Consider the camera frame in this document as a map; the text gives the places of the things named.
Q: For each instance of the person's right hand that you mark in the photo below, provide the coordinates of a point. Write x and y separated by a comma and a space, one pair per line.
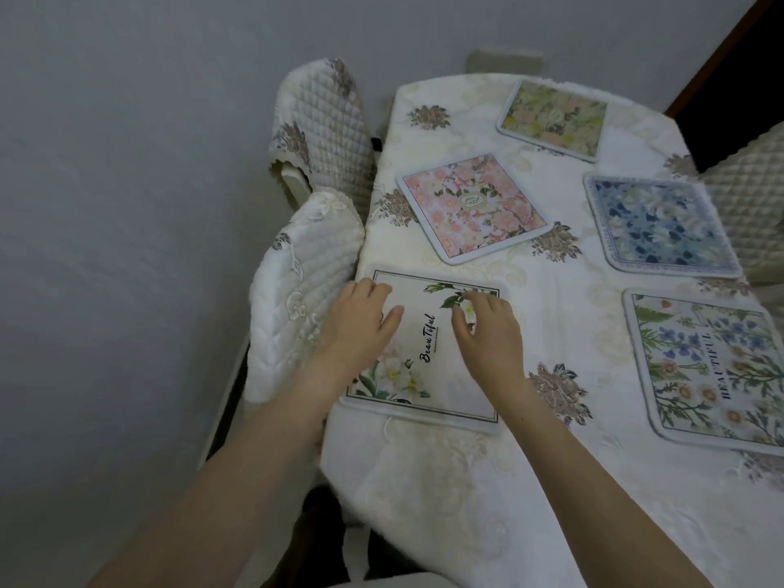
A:
493, 349

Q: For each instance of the blue floral placemat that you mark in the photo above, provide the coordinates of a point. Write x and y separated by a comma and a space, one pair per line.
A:
661, 226

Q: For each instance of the beige quilted chair cover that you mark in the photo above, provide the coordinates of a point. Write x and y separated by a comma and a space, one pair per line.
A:
750, 195

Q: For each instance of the cream quilted chair cover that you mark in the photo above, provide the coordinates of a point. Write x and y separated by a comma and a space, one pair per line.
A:
321, 128

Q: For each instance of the person's left forearm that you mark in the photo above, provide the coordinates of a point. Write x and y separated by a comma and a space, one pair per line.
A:
245, 477

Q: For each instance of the person's right forearm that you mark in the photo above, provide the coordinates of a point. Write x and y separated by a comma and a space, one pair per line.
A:
588, 489

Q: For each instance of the white quilted chair cover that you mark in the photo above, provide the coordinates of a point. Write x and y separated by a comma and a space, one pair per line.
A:
300, 300

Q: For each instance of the daisy and blue flower placemat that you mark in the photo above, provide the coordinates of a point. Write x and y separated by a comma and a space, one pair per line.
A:
710, 373

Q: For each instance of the yellow green floral placemat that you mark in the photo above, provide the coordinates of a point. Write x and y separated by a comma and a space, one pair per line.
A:
551, 119

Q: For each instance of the person's right thumb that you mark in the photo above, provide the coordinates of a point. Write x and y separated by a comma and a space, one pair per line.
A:
460, 327

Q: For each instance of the person's left thumb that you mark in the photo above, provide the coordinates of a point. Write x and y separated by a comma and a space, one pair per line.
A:
390, 319

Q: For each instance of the dark wooden door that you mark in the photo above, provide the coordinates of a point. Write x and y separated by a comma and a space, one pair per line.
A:
729, 73

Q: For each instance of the pink floral placemat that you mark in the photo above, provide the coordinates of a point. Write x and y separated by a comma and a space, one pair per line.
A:
471, 208

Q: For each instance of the white embroidered tablecloth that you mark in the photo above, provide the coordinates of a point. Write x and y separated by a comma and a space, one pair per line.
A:
569, 300

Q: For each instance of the person's left hand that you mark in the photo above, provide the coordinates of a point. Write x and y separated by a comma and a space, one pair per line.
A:
352, 336

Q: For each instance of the white floral placemat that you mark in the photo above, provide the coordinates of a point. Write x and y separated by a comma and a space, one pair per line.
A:
435, 373

